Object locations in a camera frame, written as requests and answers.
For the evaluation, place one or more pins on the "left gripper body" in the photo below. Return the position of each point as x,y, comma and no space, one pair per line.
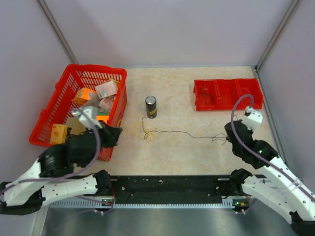
109,139

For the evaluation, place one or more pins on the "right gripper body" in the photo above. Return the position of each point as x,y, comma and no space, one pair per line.
235,150

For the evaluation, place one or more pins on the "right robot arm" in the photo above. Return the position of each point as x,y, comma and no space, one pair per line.
281,190

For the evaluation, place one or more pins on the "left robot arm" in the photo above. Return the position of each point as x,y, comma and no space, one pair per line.
52,178

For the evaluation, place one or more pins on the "bright orange carton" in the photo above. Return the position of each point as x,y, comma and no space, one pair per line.
102,116

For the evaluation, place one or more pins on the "brown cardboard box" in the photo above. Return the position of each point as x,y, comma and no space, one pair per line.
74,126

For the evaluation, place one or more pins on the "pink packet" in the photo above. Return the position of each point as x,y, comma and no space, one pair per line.
107,89

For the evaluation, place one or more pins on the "orange box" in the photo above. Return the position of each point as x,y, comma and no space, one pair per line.
83,96

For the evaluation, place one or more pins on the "yellow sponge box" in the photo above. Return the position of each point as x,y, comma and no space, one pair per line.
58,134

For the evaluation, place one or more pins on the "black drink can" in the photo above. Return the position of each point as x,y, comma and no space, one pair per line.
151,106

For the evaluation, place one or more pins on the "red divided bin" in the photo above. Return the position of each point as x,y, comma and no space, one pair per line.
222,94

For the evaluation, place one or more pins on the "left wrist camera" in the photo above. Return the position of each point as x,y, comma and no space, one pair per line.
87,116

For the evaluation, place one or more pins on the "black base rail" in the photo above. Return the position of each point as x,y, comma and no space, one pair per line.
159,190

